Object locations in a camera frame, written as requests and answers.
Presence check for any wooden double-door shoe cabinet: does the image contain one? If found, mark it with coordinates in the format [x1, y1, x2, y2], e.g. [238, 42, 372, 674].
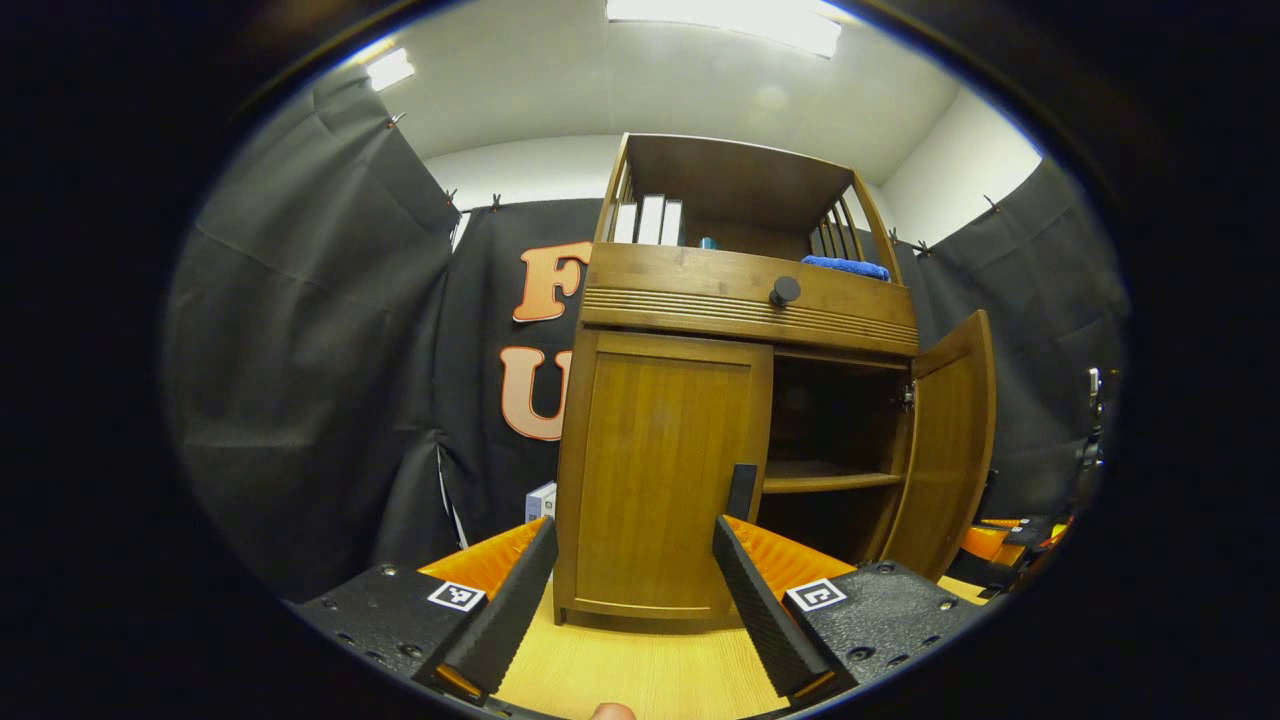
[553, 132, 921, 631]

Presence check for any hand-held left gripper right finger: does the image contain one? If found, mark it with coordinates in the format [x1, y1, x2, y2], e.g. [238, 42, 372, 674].
[712, 514, 1001, 711]

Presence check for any black backdrop cloth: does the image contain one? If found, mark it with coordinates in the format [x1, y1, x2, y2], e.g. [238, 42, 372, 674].
[165, 65, 1131, 601]

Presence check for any blue folded cloth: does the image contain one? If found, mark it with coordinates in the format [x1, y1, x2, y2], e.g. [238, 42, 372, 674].
[800, 255, 891, 282]

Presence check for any large ceiling light panel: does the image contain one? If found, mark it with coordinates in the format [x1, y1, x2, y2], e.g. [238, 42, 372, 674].
[605, 0, 843, 58]

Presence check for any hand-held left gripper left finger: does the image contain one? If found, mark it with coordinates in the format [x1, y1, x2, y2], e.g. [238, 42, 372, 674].
[285, 515, 561, 708]

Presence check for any small ceiling light panel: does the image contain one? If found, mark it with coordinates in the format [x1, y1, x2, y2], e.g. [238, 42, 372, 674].
[365, 47, 416, 93]

